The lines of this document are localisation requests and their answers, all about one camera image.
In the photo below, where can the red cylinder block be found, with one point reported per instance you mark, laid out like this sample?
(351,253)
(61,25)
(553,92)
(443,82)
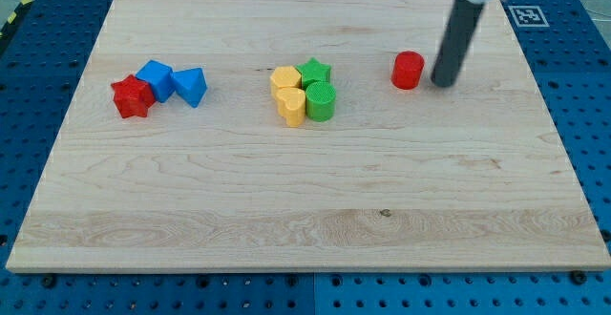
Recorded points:
(407,69)

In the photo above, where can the wooden board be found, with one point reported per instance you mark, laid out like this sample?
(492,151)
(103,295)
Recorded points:
(472,178)

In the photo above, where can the yellow heart block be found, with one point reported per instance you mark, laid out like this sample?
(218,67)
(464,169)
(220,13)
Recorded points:
(291,105)

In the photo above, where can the green cylinder block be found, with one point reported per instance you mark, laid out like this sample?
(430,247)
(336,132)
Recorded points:
(320,101)

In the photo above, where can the yellow hexagon block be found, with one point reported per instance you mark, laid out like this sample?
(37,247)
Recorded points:
(284,77)

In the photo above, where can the green star block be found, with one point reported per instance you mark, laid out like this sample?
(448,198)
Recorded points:
(313,71)

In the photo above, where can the blue triangular block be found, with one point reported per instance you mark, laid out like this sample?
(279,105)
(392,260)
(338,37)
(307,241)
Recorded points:
(190,85)

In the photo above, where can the blue cube block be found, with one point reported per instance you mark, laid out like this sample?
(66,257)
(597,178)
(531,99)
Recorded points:
(159,76)

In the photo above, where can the red star block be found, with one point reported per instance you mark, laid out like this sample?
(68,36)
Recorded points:
(132,97)

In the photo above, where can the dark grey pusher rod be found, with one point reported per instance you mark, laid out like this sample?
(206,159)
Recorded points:
(457,38)

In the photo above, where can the white fiducial marker tag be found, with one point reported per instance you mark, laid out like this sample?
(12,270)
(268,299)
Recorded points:
(527,16)

